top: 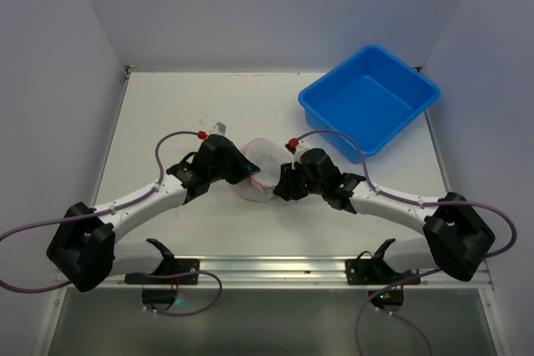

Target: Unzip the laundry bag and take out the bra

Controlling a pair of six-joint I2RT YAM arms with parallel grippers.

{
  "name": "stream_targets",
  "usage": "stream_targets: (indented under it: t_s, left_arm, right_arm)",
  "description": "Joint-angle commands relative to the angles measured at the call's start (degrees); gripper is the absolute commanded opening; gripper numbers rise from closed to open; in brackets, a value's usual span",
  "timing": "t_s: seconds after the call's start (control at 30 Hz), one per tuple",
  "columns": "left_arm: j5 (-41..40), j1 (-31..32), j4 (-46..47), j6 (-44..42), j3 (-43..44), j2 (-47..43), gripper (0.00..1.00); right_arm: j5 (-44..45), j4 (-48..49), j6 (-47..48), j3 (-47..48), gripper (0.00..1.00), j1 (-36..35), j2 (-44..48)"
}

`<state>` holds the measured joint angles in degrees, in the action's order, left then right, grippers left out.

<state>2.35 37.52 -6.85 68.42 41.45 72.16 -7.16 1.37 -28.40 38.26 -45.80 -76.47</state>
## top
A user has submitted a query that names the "white mesh laundry bag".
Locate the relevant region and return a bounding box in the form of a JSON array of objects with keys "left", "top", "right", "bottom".
[{"left": 235, "top": 138, "right": 293, "bottom": 203}]

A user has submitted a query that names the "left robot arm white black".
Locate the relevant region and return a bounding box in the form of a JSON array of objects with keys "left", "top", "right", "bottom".
[{"left": 47, "top": 134, "right": 260, "bottom": 292}]

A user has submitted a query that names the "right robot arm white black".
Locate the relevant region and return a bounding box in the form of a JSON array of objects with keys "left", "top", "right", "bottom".
[{"left": 274, "top": 148, "right": 495, "bottom": 283}]

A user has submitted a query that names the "blue plastic tub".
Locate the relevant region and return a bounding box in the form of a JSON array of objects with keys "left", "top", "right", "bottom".
[{"left": 298, "top": 44, "right": 441, "bottom": 158}]

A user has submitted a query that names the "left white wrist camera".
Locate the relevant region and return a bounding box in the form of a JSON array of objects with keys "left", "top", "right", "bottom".
[{"left": 209, "top": 122, "right": 227, "bottom": 137}]

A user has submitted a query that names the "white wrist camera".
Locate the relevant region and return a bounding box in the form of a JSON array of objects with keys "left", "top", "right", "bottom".
[
  {"left": 209, "top": 122, "right": 227, "bottom": 137},
  {"left": 292, "top": 143, "right": 310, "bottom": 167}
]

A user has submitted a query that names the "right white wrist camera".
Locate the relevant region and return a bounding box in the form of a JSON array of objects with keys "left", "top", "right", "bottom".
[{"left": 292, "top": 143, "right": 310, "bottom": 167}]

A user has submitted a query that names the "aluminium mounting rail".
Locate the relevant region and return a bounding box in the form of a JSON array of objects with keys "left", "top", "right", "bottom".
[{"left": 56, "top": 254, "right": 493, "bottom": 290}]

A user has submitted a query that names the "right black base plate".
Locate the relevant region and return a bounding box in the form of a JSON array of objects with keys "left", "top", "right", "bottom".
[{"left": 344, "top": 251, "right": 380, "bottom": 286}]

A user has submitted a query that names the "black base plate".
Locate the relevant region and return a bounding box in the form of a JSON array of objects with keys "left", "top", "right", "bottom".
[
  {"left": 344, "top": 251, "right": 380, "bottom": 286},
  {"left": 124, "top": 258, "right": 200, "bottom": 285}
]

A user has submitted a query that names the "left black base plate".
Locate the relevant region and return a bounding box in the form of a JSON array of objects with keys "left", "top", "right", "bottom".
[{"left": 124, "top": 258, "right": 200, "bottom": 285}]

